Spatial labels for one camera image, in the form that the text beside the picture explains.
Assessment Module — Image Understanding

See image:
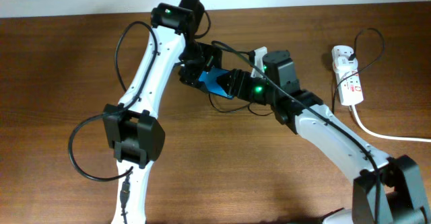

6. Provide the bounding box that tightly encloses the white USB charger plug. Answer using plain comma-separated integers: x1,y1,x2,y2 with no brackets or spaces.
333,56,358,73

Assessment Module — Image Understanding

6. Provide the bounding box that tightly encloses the thick white power cord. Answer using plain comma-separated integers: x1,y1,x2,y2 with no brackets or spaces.
350,104,431,143

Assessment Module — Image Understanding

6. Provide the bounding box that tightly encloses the white power strip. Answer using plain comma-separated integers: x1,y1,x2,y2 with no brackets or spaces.
331,45,364,106

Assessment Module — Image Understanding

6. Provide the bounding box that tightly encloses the blue screen smartphone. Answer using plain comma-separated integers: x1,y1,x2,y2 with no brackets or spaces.
198,67,233,100

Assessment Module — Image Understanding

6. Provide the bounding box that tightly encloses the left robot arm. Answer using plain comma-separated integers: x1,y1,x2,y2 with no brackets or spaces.
103,0,221,223

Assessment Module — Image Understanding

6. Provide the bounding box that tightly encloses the thin black charging cable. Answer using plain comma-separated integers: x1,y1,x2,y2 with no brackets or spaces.
207,28,386,117

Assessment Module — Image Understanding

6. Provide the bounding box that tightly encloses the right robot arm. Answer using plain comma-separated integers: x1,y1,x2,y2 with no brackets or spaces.
216,51,430,224

